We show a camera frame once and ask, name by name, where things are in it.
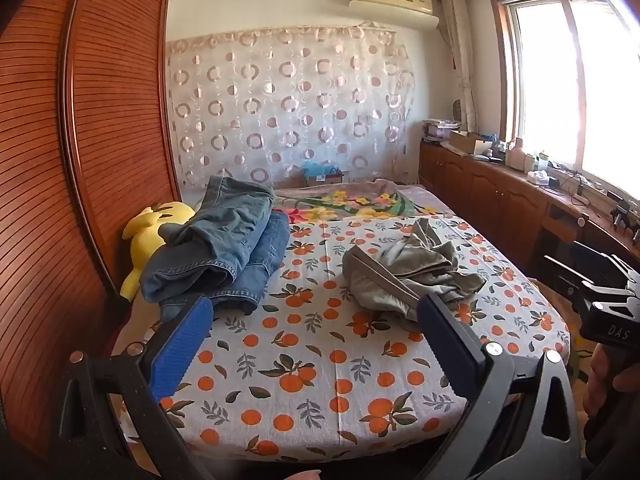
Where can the blue plastic bag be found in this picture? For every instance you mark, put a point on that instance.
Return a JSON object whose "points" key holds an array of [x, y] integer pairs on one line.
{"points": [[320, 166]]}

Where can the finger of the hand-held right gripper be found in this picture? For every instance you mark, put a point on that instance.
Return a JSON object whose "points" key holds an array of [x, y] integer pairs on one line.
{"points": [[597, 255], [567, 271]]}

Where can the beige window drape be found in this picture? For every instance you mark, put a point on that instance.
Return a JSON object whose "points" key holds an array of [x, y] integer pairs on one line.
{"points": [[460, 60]]}

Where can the round hand fan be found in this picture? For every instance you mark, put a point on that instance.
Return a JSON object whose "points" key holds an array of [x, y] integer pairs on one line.
{"points": [[457, 109]]}

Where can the orange fruit print bedsheet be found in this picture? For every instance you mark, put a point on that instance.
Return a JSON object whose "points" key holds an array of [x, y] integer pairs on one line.
{"points": [[325, 360]]}

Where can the patterned floor mat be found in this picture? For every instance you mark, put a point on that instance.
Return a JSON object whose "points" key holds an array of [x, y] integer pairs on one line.
{"points": [[580, 360]]}

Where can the open cardboard box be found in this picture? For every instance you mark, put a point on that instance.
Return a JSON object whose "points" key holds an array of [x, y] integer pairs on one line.
{"points": [[467, 141]]}

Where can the person's right hand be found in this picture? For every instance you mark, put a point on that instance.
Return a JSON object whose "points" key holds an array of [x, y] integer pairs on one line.
{"points": [[600, 385]]}

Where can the tissue box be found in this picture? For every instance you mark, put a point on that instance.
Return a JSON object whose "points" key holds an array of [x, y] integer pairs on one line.
{"points": [[537, 177]]}

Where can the sheer circle pattern curtain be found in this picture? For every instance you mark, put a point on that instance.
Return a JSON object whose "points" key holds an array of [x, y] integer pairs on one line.
{"points": [[300, 110]]}

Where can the window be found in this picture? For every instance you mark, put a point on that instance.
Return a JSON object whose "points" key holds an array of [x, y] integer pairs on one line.
{"points": [[575, 85]]}

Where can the person's right forearm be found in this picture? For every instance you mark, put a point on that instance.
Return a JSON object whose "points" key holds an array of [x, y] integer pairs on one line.
{"points": [[615, 440]]}

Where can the stack of papers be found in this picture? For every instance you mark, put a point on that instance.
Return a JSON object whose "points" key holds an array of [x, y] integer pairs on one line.
{"points": [[440, 130]]}

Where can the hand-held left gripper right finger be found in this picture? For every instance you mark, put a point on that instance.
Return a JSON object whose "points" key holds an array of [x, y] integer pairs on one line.
{"points": [[442, 332]]}

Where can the faded green-blue jeans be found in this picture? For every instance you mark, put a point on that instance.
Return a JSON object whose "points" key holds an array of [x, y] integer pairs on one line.
{"points": [[225, 220]]}

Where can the wooden slatted headboard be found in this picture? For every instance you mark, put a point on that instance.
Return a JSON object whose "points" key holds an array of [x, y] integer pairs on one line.
{"points": [[100, 110]]}

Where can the small cardboard box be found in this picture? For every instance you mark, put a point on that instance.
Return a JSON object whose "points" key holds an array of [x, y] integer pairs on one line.
{"points": [[325, 180]]}

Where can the low wooden cabinet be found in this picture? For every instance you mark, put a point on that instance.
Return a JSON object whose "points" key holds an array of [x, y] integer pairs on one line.
{"points": [[490, 195]]}

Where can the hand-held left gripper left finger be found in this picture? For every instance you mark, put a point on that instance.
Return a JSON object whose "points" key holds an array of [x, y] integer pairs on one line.
{"points": [[180, 350]]}

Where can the floral blanket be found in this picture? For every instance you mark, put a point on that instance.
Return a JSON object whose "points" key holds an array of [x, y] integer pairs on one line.
{"points": [[350, 200]]}

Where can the yellow plush toy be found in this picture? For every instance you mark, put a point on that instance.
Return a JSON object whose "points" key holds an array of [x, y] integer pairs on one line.
{"points": [[145, 240]]}

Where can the grey-green pants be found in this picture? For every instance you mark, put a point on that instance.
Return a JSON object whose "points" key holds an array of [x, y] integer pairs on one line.
{"points": [[400, 270]]}

